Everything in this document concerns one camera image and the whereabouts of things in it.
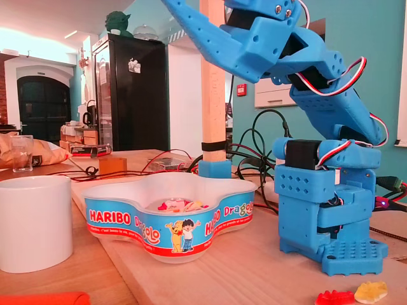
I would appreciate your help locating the flat black red box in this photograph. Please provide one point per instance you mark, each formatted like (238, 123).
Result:
(90, 150)

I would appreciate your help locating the white printer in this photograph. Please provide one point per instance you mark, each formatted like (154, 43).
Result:
(270, 95)

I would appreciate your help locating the controller board with LED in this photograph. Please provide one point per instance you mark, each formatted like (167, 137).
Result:
(383, 202)

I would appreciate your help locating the pink white wrapped candy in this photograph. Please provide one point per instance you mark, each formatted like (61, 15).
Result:
(171, 203)

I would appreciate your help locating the dark arched door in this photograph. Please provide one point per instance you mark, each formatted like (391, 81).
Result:
(44, 108)

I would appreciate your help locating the light wooden board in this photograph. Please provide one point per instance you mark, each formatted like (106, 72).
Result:
(241, 279)

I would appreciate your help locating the blue printed post base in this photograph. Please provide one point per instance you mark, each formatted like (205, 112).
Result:
(214, 170)

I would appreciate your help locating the fridge magnet photo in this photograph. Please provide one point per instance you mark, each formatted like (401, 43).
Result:
(134, 65)

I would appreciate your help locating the white window frame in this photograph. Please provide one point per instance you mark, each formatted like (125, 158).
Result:
(403, 95)

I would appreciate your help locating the blue 3D-printed robot arm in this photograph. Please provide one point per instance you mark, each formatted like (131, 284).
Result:
(330, 105)

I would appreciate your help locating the glass dome cover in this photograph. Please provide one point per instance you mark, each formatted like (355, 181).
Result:
(145, 32)

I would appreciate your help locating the yellow gummy candy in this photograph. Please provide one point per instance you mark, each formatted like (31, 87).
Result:
(370, 291)

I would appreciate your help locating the green power connector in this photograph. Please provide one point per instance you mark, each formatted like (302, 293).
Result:
(392, 183)

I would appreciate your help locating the ceiling light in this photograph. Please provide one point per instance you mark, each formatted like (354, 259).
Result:
(70, 34)

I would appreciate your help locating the clover-shaped Haribo candy tub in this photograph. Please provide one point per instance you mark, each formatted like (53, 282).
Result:
(121, 219)

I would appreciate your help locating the clear plastic case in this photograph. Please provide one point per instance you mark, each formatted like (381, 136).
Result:
(167, 163)

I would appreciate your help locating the green Yoda head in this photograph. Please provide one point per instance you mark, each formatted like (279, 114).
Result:
(117, 22)

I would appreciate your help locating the red gummy candy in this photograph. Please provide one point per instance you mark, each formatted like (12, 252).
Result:
(334, 298)

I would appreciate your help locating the white ceramic mug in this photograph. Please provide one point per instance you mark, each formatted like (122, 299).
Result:
(31, 222)

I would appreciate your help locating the orange snack bag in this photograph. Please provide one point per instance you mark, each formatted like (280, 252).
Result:
(51, 152)

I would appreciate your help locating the black glass-door fridge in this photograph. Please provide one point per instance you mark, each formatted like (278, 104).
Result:
(140, 105)

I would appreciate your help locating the red fire alarm box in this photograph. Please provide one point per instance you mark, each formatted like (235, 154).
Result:
(242, 90)

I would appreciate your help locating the square wooden post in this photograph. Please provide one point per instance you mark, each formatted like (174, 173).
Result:
(213, 111)

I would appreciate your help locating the clear drinking glass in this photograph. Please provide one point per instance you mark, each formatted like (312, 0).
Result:
(21, 155)

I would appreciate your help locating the yellow white wrapped candy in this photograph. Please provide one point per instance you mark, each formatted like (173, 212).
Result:
(194, 206)

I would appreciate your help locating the black electric kettle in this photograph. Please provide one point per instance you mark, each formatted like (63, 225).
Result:
(90, 116)

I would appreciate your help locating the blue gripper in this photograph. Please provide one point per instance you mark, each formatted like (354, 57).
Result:
(254, 47)

